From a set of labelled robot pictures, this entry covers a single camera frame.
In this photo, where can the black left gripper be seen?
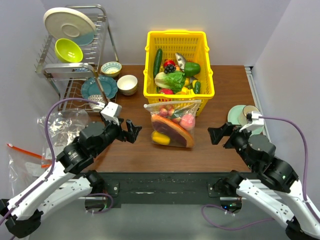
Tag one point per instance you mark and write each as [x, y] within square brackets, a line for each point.
[132, 130]

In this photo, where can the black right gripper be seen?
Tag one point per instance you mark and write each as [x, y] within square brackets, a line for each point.
[216, 133]

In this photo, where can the yellow bell pepper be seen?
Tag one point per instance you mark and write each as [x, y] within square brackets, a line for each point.
[160, 138]

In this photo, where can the orange papaya slice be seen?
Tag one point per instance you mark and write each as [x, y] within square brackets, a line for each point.
[176, 133]

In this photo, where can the clear white-dotted zip bag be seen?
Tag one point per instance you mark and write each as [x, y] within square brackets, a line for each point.
[153, 109]

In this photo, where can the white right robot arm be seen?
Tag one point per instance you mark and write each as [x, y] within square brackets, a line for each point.
[295, 213]

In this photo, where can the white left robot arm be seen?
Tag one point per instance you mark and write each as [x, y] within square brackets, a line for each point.
[24, 213]

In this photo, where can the crumpled clear plastic bag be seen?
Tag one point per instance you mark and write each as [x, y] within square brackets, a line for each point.
[64, 126]

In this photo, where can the mint green saucer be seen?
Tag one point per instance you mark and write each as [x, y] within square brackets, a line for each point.
[236, 114]

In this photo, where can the white cream bowl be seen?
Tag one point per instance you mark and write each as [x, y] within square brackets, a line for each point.
[127, 85]

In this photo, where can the patterned white bowl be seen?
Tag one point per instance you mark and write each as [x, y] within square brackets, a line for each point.
[99, 99]

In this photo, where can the red apple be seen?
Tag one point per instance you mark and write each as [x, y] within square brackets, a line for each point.
[166, 91]

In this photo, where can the small green cucumber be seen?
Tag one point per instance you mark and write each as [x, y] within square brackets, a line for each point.
[196, 87]

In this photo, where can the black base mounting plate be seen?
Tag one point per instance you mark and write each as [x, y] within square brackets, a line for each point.
[171, 188]

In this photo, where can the teal scalloped plate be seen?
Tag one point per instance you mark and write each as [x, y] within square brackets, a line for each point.
[90, 87]

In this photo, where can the green lettuce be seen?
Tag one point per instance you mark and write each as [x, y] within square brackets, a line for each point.
[174, 80]

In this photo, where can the teal patterned small bowl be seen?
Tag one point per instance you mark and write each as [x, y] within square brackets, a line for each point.
[111, 69]

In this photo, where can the green bell pepper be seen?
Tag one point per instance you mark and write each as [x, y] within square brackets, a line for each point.
[191, 69]

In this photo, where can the dark green cucumber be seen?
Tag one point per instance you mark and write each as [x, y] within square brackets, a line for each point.
[157, 62]

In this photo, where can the black grape bunch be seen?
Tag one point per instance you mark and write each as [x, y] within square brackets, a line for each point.
[170, 68]

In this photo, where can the red pomegranate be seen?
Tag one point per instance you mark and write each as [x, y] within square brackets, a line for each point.
[168, 62]

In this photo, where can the grey toy fish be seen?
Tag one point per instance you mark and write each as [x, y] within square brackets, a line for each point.
[181, 61]

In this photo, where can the metal dish rack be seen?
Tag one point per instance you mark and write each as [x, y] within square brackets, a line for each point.
[67, 78]

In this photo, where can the yellow plastic basket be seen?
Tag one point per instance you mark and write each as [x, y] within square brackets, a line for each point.
[193, 46]

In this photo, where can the lime green bowl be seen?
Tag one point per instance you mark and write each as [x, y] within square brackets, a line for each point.
[67, 51]

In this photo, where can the large cream blue plate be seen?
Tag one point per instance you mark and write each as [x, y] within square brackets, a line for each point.
[68, 23]

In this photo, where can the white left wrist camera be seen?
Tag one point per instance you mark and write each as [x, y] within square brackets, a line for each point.
[110, 112]

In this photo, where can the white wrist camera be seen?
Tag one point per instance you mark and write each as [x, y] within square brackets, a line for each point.
[254, 122]
[110, 112]

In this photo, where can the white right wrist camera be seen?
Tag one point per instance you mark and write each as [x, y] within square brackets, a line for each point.
[254, 122]

